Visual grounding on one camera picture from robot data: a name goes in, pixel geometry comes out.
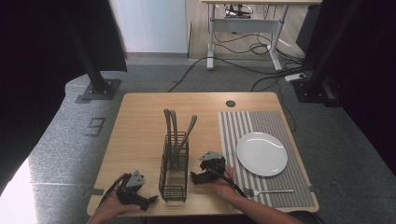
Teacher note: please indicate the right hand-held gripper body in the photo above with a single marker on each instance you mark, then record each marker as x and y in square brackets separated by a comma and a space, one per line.
[213, 163]

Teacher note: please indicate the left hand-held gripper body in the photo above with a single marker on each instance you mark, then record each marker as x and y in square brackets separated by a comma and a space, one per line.
[129, 188]

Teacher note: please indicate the person's right hand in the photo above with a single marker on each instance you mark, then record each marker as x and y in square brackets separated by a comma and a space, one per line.
[229, 188]

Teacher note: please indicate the person's left hand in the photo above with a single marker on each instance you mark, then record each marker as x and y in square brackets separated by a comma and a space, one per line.
[107, 210]

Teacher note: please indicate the white round plate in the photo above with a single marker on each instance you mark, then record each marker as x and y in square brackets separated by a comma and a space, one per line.
[261, 154]

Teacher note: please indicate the silver fork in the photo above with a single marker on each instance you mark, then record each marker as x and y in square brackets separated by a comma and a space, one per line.
[274, 191]

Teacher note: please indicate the grey floor outlet cover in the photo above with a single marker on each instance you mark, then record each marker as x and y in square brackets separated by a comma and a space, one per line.
[96, 126]

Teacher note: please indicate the grey striped placemat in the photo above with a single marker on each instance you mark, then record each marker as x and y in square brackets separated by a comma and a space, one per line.
[292, 186]

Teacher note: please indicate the white power strip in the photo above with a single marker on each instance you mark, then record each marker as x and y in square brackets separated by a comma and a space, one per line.
[295, 76]

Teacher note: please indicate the black metal stand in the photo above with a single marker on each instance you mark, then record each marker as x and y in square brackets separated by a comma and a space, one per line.
[323, 62]
[93, 71]

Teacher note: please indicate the white standing desk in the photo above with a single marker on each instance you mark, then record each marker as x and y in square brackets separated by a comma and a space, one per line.
[246, 25]

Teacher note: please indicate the black device under desk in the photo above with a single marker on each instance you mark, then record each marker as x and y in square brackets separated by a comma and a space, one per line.
[238, 11]

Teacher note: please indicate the black curtain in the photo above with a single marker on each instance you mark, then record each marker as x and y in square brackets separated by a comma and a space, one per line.
[37, 62]
[367, 77]

